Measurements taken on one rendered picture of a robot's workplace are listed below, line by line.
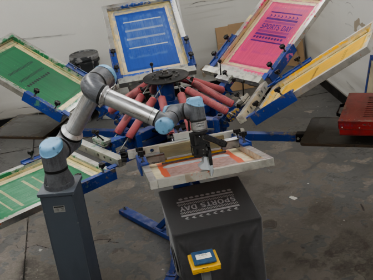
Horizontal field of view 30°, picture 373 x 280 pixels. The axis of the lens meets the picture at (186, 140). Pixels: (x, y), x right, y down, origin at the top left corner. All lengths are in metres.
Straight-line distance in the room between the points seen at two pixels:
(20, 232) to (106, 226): 0.71
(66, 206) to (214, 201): 0.75
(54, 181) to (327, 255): 2.14
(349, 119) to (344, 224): 1.30
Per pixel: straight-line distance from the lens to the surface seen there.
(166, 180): 3.15
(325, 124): 4.38
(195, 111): 3.11
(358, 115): 4.09
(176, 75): 4.41
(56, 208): 3.45
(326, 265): 4.72
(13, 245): 5.56
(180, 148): 3.73
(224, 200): 3.59
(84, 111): 3.34
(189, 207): 3.57
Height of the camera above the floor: 2.65
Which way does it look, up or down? 23 degrees down
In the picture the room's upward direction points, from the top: 8 degrees counter-clockwise
